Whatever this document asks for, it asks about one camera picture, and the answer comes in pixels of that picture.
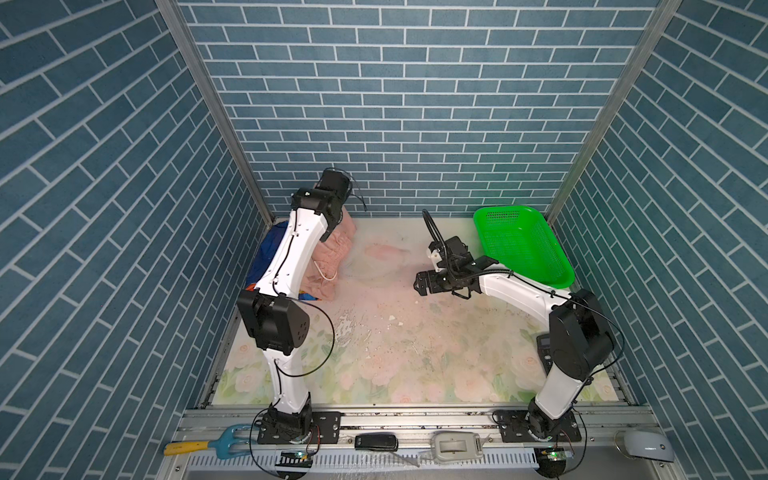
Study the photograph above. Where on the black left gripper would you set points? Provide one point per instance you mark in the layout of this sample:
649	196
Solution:
323	238

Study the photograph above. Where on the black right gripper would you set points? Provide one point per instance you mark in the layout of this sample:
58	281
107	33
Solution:
431	285

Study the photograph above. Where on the pink cloth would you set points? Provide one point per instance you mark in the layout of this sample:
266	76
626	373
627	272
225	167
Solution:
322	274

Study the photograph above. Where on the colourful striped shorts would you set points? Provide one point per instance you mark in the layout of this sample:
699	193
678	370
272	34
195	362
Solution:
267	252

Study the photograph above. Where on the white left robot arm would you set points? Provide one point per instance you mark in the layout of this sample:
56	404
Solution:
271	311

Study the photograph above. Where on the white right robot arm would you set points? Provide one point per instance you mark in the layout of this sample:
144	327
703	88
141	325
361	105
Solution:
580	335

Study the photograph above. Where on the green plastic basket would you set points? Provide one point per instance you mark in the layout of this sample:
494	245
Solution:
520	238

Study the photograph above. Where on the black calculator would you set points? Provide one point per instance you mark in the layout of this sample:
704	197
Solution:
543	345

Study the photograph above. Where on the black car key fob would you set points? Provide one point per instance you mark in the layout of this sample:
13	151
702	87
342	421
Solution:
377	442

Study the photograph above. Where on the right green lit circuit board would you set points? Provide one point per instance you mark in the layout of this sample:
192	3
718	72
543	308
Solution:
552	461

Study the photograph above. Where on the green lit circuit board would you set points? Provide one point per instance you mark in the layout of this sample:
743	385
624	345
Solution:
293	465
552	461

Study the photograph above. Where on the left green lit circuit board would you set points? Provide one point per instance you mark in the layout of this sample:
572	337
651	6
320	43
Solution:
293	465

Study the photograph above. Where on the white computer mouse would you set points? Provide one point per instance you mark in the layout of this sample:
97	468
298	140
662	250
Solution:
646	445

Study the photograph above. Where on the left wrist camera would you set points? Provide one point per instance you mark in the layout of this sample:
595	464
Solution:
335	180

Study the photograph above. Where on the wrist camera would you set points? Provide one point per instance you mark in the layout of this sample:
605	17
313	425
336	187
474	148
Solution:
335	180
446	254

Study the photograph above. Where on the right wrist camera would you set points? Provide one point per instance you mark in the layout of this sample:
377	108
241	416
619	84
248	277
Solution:
446	254

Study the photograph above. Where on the aluminium left corner post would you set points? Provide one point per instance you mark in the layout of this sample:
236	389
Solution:
172	15

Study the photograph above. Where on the aluminium corner post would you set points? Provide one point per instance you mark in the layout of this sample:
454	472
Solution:
657	24
172	15

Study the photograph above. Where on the blue yellow handled tool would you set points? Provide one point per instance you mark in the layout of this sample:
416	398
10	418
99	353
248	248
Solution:
232	443

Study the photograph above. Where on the aluminium right corner post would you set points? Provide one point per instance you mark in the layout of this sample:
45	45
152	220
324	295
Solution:
657	24

